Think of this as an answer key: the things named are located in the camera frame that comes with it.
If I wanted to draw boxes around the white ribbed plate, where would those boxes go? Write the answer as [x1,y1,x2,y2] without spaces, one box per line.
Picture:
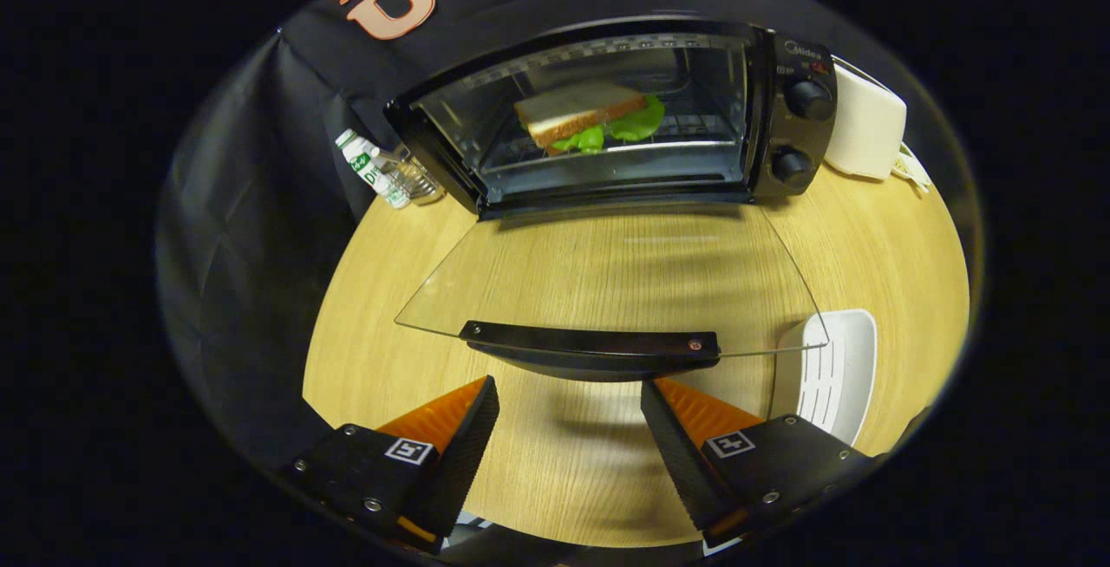
[769,308,879,448]

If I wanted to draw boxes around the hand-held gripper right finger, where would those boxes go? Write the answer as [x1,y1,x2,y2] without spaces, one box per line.
[640,376,877,552]

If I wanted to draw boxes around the white toaster power cable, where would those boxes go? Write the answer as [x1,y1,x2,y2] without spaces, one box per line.
[891,141,934,196]

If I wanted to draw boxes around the white pop-up toaster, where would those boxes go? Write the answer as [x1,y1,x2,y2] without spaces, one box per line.
[821,59,910,183]

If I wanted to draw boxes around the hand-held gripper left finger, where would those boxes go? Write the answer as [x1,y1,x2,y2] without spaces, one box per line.
[279,375,501,556]

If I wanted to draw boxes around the black toaster oven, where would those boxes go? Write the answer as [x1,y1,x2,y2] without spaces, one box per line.
[383,16,841,384]

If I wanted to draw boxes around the lettuce sandwich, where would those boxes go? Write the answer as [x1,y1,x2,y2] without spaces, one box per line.
[513,81,668,157]

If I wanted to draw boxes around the white green-label bottle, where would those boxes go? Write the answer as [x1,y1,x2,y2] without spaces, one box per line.
[334,127,412,211]

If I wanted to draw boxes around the black backdrop cloth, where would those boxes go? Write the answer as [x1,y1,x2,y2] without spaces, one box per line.
[156,0,877,474]

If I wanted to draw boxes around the clear glass jar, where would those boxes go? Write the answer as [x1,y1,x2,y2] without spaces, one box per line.
[374,146,447,207]

